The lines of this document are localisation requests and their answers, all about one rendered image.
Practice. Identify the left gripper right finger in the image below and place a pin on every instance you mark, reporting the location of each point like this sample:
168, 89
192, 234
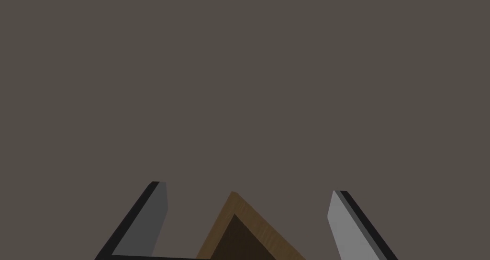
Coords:
354, 233

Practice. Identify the brown wooden cupboard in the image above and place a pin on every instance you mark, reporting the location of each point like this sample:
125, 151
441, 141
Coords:
245, 237

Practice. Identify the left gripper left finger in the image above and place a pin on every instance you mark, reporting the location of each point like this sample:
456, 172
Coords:
142, 221

